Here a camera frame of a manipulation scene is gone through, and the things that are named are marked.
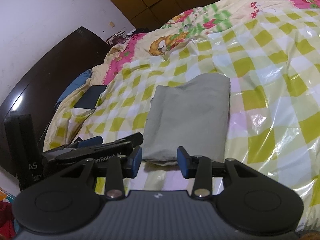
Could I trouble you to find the grey pants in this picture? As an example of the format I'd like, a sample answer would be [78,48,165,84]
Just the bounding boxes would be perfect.
[142,73,231,163]

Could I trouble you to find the dark navy folded cloth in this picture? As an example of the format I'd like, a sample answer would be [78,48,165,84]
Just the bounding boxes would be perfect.
[74,85,107,109]

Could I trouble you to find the blue pillow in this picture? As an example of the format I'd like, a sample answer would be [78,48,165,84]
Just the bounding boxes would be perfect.
[54,69,92,110]

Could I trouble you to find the black box with letters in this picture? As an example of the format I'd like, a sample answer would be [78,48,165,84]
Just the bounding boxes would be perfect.
[4,111,44,191]

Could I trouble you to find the green checkered plastic sheet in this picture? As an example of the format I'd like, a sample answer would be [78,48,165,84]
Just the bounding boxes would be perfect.
[43,9,319,230]

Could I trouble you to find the cartoon print quilt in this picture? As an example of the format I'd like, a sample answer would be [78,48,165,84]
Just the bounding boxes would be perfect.
[44,0,319,150]

